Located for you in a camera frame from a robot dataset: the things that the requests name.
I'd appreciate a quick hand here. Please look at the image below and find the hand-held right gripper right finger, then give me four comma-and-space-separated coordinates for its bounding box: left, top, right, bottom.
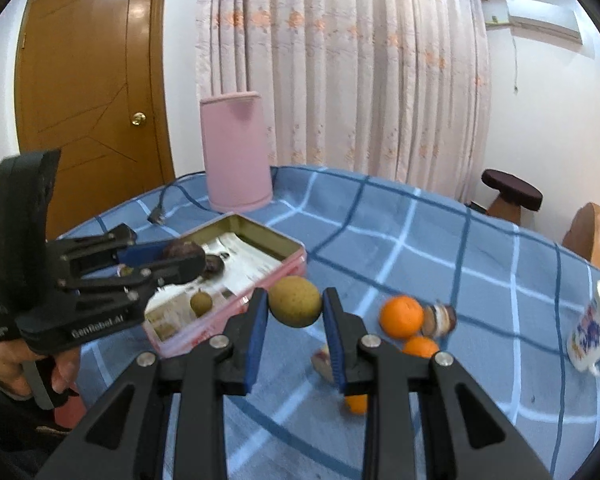
323, 287, 554, 480

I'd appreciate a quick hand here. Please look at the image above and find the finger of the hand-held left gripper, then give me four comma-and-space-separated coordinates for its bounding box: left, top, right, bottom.
60, 224, 170, 280
61, 254, 207, 307

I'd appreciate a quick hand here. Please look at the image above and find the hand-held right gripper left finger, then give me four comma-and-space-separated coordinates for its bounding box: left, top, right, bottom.
35, 287, 271, 480

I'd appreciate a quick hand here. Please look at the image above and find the dark purple passion fruit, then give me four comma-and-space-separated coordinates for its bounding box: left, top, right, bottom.
202, 255, 226, 279
161, 240, 206, 262

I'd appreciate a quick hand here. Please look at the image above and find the round yellow-brown pear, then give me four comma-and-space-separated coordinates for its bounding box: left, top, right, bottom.
269, 276, 324, 329

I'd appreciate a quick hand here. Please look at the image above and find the pink tin box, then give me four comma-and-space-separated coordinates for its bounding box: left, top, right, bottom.
142, 212, 308, 359

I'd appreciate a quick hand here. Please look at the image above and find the person's left forearm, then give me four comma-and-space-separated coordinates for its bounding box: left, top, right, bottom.
0, 370, 73, 480

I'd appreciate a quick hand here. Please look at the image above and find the person's left hand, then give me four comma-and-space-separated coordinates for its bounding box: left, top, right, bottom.
0, 340, 82, 397

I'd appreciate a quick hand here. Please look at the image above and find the pink fruit piece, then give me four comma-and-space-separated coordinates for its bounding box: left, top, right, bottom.
310, 345, 334, 379

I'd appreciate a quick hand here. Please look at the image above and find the printed paper leaflet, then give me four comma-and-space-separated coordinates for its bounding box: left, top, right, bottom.
145, 232, 284, 346

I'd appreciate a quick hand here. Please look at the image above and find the large orange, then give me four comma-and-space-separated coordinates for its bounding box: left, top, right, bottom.
379, 296, 425, 339

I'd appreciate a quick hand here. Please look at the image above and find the brown and white round object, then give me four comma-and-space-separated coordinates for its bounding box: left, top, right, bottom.
422, 301, 457, 337

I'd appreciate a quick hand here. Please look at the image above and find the pink cylindrical bin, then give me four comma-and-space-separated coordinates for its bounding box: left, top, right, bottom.
199, 91, 274, 214

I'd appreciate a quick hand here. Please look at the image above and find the brown wooden door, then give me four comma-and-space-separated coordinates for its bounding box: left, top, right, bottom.
14, 0, 177, 241

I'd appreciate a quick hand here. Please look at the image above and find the stool with dark cushion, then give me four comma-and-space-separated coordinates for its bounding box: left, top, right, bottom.
467, 169, 544, 229

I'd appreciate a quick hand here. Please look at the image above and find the white mug with blue flowers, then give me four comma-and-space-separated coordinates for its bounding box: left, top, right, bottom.
566, 280, 600, 377

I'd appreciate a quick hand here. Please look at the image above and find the pink floral curtain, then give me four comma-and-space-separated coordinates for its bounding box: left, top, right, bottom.
195, 0, 491, 204

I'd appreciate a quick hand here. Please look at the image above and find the brown wooden chair back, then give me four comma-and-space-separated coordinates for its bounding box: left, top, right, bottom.
562, 202, 600, 287

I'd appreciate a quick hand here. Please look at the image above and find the white air conditioner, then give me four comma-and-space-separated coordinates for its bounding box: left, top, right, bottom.
505, 0, 582, 44

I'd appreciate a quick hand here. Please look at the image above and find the black cable with plug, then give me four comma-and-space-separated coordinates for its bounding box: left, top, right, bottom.
147, 172, 212, 226

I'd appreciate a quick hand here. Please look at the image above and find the thin wall cable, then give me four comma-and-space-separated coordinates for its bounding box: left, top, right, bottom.
510, 27, 521, 96

